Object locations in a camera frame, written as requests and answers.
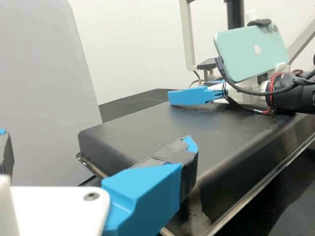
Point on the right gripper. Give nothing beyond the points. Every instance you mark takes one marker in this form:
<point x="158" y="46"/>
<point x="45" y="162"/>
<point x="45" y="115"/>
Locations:
<point x="251" y="92"/>

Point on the white box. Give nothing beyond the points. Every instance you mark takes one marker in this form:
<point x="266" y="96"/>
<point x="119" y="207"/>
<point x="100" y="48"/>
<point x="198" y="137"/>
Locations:
<point x="44" y="86"/>

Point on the black tray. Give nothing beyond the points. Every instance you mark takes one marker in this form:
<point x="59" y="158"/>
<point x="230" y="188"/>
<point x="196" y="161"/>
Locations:
<point x="221" y="137"/>

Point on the right wrist camera phone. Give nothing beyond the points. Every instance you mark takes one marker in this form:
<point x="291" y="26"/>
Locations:
<point x="251" y="51"/>

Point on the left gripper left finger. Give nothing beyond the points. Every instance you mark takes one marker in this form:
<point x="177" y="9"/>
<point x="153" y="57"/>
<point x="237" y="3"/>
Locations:
<point x="5" y="150"/>

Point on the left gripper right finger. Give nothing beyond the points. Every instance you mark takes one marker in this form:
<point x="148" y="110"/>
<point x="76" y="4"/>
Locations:
<point x="147" y="191"/>

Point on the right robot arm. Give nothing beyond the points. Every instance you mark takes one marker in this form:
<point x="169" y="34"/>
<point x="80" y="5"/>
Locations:
<point x="295" y="98"/>

